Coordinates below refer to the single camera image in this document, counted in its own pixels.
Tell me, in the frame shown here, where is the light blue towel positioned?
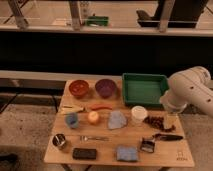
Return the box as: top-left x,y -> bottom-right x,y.
108,111 -> 127,130

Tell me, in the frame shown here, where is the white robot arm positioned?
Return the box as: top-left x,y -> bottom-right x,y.
160,66 -> 213,129

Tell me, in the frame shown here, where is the white plastic cup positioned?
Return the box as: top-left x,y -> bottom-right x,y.
131,106 -> 148,124

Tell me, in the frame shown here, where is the blue plastic cup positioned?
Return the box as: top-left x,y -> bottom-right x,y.
65,113 -> 79,129

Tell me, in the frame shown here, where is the small metal cup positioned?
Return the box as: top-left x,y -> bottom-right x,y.
52,134 -> 66,150

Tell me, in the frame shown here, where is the bunch of dark grapes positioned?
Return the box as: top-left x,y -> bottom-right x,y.
144,116 -> 176,132

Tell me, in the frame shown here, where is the green plastic tray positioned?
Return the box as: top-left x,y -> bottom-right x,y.
122,73 -> 168,108

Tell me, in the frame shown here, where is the blue folded cloth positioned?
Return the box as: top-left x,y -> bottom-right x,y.
116,146 -> 138,162

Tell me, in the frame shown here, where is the purple bowl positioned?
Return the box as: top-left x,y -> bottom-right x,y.
95,79 -> 117,98

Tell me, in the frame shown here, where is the red chili pepper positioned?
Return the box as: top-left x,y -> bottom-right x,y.
88,105 -> 112,110

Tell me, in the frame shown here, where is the wooden table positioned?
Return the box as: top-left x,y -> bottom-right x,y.
44,80 -> 195,168

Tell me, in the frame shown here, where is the silver fork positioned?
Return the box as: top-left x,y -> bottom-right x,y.
80,135 -> 109,141

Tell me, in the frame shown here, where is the orange bowl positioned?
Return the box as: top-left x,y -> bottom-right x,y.
69,80 -> 89,98

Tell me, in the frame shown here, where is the black rectangular sponge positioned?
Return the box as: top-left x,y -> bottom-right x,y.
72,148 -> 97,160

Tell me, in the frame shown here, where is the yellow banana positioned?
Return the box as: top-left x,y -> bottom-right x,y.
59,106 -> 84,115

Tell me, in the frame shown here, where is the dark machine on shelf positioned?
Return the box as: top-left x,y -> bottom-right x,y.
136,0 -> 209,28

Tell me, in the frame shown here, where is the green box on shelf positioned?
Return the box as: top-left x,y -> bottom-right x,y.
86,15 -> 109,26

